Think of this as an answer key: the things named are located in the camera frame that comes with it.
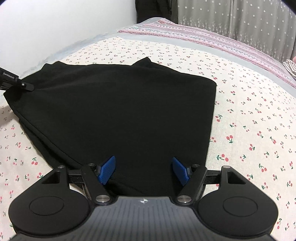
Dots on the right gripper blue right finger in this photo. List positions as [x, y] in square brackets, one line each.
[182, 171]

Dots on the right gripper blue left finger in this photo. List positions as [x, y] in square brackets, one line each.
[106, 169]

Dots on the black pants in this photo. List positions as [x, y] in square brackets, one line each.
[144, 114]

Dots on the cherry print white cloth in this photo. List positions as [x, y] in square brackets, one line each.
[254, 118]

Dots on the grey bed sheet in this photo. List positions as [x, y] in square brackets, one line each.
[58, 55]

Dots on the pink striped knitted blanket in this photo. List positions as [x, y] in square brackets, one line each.
[167, 29]

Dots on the striped folded garment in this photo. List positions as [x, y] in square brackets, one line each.
[290, 66]

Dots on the black hanging coat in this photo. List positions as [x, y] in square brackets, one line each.
[147, 9]

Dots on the grey star curtain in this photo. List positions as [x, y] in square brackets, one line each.
[266, 25]

